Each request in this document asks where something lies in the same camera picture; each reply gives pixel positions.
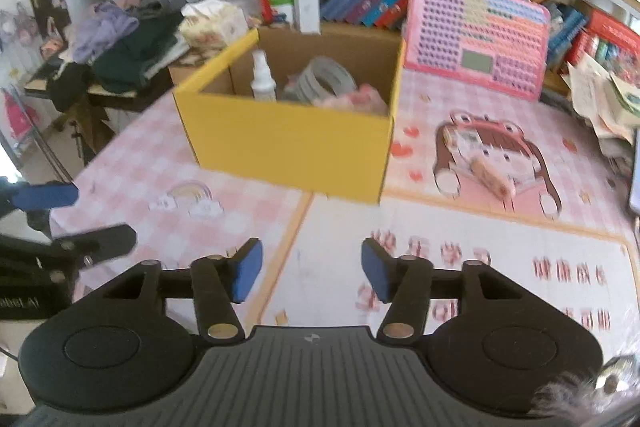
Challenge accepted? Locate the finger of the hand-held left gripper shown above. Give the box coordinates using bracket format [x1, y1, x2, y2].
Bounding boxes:
[0, 223, 138, 272]
[0, 181, 80, 222]

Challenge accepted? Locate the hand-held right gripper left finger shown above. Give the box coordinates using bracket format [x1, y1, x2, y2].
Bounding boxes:
[102, 237, 264, 341]

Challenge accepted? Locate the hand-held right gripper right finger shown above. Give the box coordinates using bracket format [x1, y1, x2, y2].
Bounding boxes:
[361, 237, 527, 341]

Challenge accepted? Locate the yellow cardboard box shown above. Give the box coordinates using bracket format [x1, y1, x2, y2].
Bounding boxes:
[172, 27, 406, 204]

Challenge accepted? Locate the pink plush toy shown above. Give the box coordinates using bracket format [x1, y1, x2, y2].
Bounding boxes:
[315, 83, 390, 116]

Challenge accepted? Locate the white spray bottle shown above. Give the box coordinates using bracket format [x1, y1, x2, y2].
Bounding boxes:
[250, 50, 277, 102]

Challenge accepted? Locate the grey tape roll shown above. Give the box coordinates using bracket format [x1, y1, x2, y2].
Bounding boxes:
[285, 57, 357, 104]

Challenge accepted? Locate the pink printed desk mat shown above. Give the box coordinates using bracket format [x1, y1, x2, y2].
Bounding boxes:
[50, 67, 640, 388]

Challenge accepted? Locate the black cloth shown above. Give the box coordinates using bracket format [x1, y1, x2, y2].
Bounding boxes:
[47, 62, 96, 112]

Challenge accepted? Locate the wooden side table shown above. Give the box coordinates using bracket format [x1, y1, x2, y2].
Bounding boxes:
[25, 62, 176, 158]

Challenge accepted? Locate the small wooden stamp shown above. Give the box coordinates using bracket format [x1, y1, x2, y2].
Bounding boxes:
[470, 157, 516, 200]

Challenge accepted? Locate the dark green cloth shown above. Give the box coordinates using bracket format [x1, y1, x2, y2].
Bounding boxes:
[92, 14, 189, 92]

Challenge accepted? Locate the purple cloth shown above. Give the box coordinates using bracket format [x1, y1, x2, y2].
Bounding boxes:
[72, 2, 139, 64]

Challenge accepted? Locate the grey cloth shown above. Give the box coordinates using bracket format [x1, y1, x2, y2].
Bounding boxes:
[132, 0, 187, 20]

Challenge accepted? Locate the grey fluffy trinket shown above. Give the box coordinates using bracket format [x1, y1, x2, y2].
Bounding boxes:
[532, 354, 640, 424]

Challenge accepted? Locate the floral tissue box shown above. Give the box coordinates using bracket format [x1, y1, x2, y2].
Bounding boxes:
[179, 0, 249, 52]

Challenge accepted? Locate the pink toy keyboard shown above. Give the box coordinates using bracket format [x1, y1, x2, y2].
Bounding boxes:
[402, 0, 551, 102]

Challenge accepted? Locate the stack of papers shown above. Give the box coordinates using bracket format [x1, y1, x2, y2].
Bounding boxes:
[560, 52, 640, 174]

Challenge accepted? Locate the red box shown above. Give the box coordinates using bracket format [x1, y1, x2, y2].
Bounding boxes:
[582, 9, 640, 60]

